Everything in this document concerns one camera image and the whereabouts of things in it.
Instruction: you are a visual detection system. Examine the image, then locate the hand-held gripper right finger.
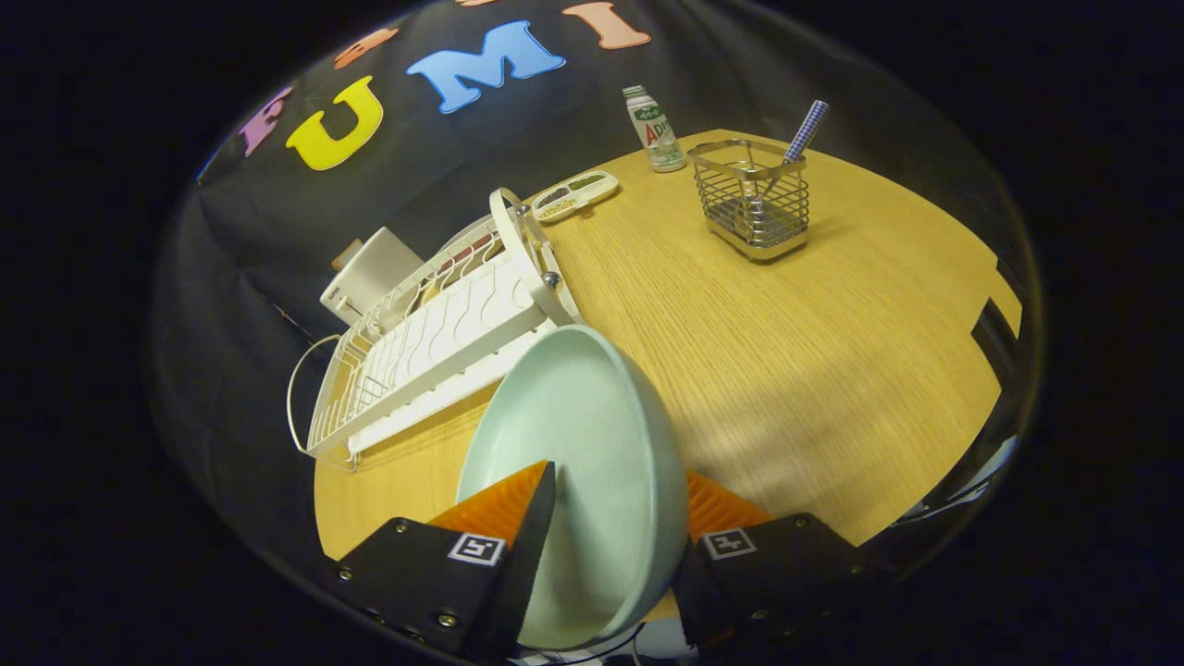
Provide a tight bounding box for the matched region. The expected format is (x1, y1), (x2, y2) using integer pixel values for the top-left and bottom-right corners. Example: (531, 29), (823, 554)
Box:
(673, 470), (866, 660)

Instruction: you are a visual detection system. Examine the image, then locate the white wire dish rack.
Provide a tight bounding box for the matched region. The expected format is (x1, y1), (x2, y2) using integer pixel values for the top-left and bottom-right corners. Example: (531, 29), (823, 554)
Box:
(287, 187), (586, 471)

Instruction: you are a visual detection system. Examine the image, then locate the black backdrop cloth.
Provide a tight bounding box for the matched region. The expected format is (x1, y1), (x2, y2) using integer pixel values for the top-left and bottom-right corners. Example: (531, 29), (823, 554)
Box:
(148, 0), (1039, 565)

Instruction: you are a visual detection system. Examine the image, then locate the white divided bean dish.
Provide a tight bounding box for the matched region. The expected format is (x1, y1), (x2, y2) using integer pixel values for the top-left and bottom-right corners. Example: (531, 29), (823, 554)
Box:
(531, 170), (620, 225)

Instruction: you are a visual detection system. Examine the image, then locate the white drink bottle green label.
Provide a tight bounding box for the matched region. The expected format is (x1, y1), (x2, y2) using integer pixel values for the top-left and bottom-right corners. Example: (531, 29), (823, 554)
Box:
(622, 85), (687, 174)

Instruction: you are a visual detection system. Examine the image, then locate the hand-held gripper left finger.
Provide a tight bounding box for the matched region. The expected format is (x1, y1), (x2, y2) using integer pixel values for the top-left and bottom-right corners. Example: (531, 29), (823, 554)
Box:
(333, 460), (558, 663)

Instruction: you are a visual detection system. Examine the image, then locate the metal wire basket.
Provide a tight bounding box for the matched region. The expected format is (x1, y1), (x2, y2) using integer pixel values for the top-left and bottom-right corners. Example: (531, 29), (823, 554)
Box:
(686, 139), (811, 263)

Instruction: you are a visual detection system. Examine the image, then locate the white toaster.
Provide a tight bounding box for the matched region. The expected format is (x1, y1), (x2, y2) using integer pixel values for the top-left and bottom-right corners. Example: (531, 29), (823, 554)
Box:
(319, 227), (426, 327)

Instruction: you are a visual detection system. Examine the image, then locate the pale green plate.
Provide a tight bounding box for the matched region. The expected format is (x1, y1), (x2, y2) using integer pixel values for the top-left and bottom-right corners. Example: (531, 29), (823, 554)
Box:
(456, 324), (690, 651)

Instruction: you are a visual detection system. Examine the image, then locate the blue checkered handle spoon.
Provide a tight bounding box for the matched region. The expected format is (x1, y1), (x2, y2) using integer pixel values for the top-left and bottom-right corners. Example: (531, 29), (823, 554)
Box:
(740, 100), (831, 232)

